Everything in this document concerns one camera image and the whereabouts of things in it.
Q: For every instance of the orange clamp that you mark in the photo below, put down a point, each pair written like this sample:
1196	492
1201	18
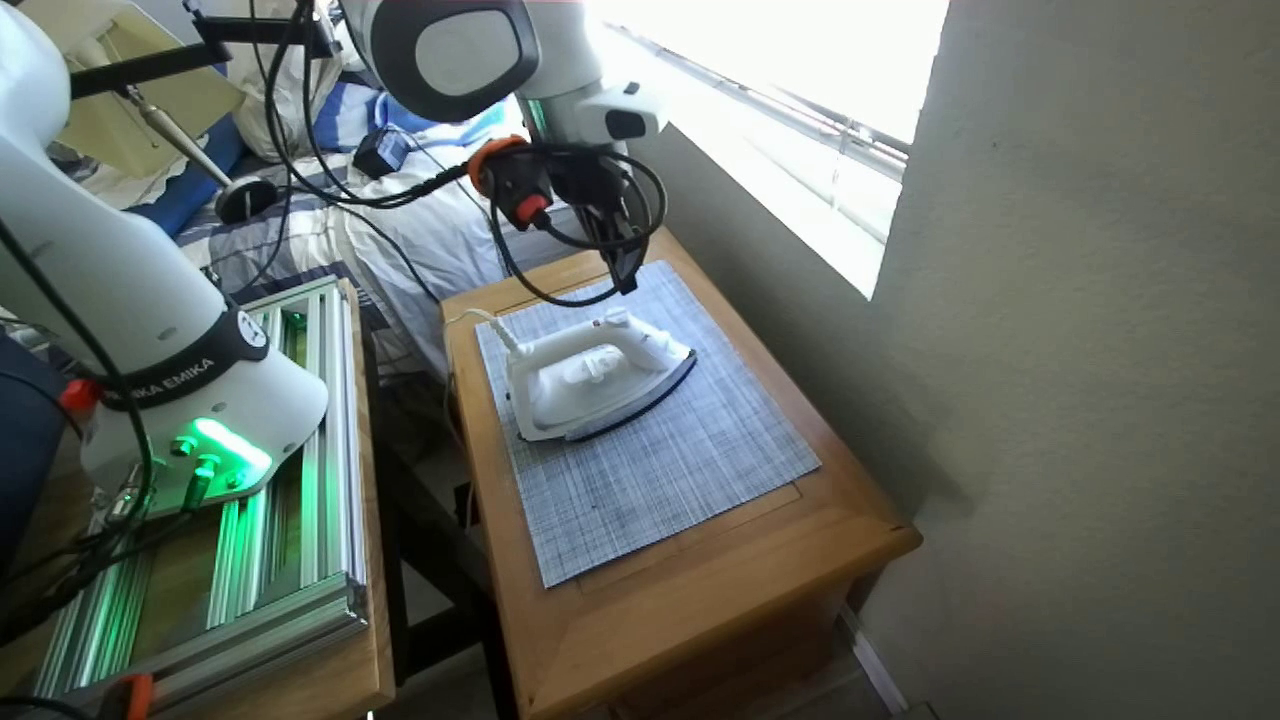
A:
138	696

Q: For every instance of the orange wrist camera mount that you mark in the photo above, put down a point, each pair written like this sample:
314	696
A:
530	209

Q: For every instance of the yellow cushion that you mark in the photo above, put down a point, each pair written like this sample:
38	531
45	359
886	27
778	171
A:
134	127

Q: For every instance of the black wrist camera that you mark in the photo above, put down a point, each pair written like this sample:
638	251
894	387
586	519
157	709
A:
519	174

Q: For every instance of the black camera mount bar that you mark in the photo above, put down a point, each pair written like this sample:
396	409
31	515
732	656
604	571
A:
147	65

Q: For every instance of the black power adapter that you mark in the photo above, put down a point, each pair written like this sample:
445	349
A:
378	151

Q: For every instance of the aluminium rail base frame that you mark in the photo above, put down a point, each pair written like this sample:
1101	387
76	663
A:
287	562

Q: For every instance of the grey grid ironing mat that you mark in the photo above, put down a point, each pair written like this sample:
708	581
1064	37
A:
665	492

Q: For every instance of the dark blue fabric object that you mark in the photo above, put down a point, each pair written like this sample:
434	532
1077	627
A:
25	453

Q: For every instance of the wooden side table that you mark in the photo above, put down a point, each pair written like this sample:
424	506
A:
693	627

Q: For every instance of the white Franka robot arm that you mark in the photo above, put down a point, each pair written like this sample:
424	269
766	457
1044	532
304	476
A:
121	285

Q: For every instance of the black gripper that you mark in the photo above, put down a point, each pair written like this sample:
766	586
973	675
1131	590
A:
618	192

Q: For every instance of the red knob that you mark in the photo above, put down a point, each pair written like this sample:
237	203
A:
76	398

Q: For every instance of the white clothes iron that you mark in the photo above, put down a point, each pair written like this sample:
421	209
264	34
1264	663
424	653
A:
600	382

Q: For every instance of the window with white blinds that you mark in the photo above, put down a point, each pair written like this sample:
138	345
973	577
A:
803	94

